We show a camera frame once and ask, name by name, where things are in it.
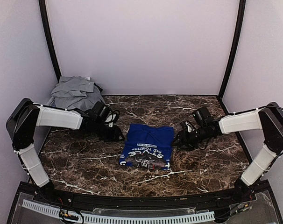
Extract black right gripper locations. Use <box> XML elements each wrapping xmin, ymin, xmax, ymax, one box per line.
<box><xmin>170</xmin><ymin>125</ymin><xmax>209</xmax><ymax>151</ymax></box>

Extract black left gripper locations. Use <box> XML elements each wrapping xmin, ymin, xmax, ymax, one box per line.
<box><xmin>93</xmin><ymin>119</ymin><xmax>125</xmax><ymax>142</ymax></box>

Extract blue printed t-shirt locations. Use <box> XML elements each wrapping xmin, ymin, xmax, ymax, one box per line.
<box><xmin>119</xmin><ymin>124</ymin><xmax>175</xmax><ymax>171</ymax></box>

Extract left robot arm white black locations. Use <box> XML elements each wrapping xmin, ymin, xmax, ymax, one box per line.
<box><xmin>6</xmin><ymin>98</ymin><xmax>125</xmax><ymax>203</ymax></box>

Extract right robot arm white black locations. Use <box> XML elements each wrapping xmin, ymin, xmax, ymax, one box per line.
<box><xmin>172</xmin><ymin>102</ymin><xmax>283</xmax><ymax>203</ymax></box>

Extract dark garment under pile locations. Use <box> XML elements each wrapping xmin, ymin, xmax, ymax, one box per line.
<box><xmin>94</xmin><ymin>83</ymin><xmax>103</xmax><ymax>93</ymax></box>

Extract grey plastic laundry basket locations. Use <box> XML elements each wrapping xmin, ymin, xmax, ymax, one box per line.
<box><xmin>46</xmin><ymin>97</ymin><xmax>56</xmax><ymax>107</ymax></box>

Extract grey button shirt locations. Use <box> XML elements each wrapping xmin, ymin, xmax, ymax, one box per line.
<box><xmin>51</xmin><ymin>76</ymin><xmax>105</xmax><ymax>111</ymax></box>

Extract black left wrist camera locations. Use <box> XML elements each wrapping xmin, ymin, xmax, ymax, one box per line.
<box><xmin>90</xmin><ymin>101</ymin><xmax>120</xmax><ymax>127</ymax></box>

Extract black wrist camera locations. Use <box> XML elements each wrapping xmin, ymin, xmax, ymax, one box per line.
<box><xmin>180</xmin><ymin>106</ymin><xmax>213</xmax><ymax>133</ymax></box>
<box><xmin>90</xmin><ymin>101</ymin><xmax>120</xmax><ymax>127</ymax></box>

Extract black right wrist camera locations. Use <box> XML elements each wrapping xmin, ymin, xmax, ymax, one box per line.
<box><xmin>180</xmin><ymin>106</ymin><xmax>213</xmax><ymax>133</ymax></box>

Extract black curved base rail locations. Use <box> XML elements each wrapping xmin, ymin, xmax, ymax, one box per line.
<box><xmin>17</xmin><ymin>181</ymin><xmax>270</xmax><ymax>211</ymax></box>

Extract white slotted cable duct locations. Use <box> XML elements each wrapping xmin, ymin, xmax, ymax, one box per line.
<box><xmin>22</xmin><ymin>199</ymin><xmax>215</xmax><ymax>224</ymax></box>

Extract right black frame post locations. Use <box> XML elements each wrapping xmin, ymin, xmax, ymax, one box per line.
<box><xmin>218</xmin><ymin>0</ymin><xmax>246</xmax><ymax>101</ymax></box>

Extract black frame post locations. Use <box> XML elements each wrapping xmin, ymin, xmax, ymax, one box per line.
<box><xmin>218</xmin><ymin>0</ymin><xmax>246</xmax><ymax>101</ymax></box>
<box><xmin>38</xmin><ymin>0</ymin><xmax>62</xmax><ymax>81</ymax></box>

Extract left black frame post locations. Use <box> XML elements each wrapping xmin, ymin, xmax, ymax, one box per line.
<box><xmin>38</xmin><ymin>0</ymin><xmax>62</xmax><ymax>81</ymax></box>

